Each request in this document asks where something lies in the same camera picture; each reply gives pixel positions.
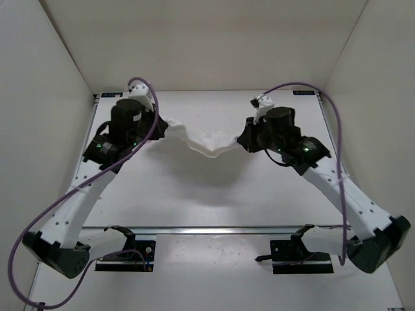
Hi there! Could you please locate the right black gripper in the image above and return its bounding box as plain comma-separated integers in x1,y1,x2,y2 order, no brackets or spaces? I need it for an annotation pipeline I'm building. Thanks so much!
237,116,283,155

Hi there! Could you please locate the white pleated skirt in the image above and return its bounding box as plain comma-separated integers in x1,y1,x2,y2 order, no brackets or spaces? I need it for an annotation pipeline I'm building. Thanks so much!
165,118,241,159

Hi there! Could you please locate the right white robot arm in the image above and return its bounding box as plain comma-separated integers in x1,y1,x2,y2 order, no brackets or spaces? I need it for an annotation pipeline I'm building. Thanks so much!
237,107,410,273

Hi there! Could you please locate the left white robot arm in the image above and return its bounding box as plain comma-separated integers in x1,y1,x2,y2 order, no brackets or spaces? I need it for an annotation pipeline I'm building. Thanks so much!
22,98,168,279

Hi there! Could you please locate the left corner label sticker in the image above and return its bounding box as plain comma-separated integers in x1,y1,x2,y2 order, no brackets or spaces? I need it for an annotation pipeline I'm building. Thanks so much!
101,92,123,98

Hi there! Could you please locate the corner label sticker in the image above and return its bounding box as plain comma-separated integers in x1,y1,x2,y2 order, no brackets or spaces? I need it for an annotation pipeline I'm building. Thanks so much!
101,92,123,98
292,90,315,96

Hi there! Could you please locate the right corner label sticker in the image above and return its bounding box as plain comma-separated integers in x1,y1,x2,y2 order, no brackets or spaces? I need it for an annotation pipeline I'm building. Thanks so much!
292,90,315,96

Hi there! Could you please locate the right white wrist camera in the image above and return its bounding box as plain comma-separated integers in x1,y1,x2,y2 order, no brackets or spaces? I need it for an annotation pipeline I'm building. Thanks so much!
250,95,274,124

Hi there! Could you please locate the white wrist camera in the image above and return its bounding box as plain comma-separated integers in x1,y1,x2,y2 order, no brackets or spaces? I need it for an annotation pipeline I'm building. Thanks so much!
250,95,274,124
128,84,154,111

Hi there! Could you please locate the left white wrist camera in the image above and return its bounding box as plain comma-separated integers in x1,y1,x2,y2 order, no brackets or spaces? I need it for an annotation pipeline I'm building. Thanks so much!
128,84,154,111

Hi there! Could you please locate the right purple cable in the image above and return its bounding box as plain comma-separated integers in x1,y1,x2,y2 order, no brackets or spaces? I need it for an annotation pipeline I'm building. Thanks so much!
259,81,353,266

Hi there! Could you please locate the aluminium front rail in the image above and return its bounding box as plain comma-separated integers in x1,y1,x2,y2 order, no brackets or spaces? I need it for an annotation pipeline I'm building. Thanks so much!
58,223,367,236

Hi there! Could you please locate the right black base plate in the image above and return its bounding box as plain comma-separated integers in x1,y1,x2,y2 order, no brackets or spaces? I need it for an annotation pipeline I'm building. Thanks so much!
255,240,334,275

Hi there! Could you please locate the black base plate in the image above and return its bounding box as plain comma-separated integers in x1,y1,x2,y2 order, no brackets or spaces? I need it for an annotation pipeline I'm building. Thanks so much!
95,235,156,273
255,240,334,275

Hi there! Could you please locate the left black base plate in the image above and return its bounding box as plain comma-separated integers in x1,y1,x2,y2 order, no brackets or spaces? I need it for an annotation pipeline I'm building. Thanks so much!
95,235,156,273

